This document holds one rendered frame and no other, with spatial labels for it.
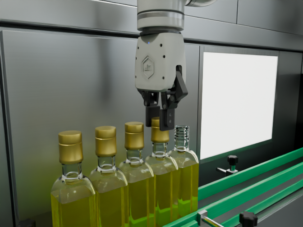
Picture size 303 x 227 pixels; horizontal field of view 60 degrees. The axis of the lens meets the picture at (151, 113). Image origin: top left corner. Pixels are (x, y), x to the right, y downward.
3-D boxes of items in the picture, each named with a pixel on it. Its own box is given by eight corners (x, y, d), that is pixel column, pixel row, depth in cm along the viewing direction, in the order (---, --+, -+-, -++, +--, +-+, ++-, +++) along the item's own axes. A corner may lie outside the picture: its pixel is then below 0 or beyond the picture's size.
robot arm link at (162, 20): (126, 17, 48) (126, 34, 48) (156, 7, 41) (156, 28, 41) (162, 22, 53) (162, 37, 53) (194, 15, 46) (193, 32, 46)
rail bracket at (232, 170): (219, 191, 83) (221, 150, 81) (238, 199, 78) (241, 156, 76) (211, 194, 81) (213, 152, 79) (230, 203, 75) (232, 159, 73)
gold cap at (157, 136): (161, 137, 53) (161, 115, 52) (173, 141, 50) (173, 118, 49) (147, 140, 51) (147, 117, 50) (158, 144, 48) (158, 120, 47)
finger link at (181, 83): (163, 54, 46) (153, 81, 49) (190, 79, 42) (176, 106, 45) (168, 55, 47) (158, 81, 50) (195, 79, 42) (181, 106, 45)
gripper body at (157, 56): (127, 29, 49) (128, 89, 51) (162, 21, 41) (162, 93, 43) (158, 33, 53) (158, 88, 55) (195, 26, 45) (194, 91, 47)
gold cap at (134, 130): (136, 143, 50) (136, 120, 49) (148, 147, 47) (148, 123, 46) (120, 146, 47) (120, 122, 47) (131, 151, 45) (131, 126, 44)
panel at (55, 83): (266, 140, 104) (272, 52, 99) (273, 142, 102) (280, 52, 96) (16, 214, 51) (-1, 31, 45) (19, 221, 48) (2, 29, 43)
